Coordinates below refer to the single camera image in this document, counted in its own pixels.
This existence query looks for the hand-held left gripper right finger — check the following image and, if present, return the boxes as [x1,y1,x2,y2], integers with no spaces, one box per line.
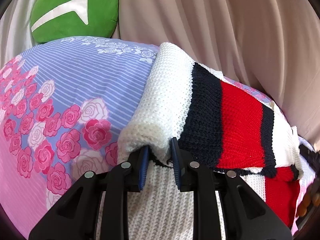
[171,137,293,240]

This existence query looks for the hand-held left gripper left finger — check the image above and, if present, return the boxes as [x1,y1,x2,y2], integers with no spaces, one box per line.
[29,146,150,240]

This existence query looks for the white knit striped sweater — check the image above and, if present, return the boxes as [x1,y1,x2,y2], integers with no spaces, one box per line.
[96,42,304,240]

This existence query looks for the pink floral bedsheet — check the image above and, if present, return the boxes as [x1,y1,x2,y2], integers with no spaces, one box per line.
[0,36,318,240]

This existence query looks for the beige curtain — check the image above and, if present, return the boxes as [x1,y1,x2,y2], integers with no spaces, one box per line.
[114,0,320,153]

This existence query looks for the green round cushion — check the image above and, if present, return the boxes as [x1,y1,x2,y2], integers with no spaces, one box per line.
[29,0,119,44]

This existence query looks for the white satin curtain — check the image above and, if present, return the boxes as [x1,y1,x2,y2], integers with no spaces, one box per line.
[0,0,58,68]

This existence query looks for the dark wooden frame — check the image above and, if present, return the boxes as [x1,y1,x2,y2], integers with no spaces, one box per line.
[296,144,320,230]

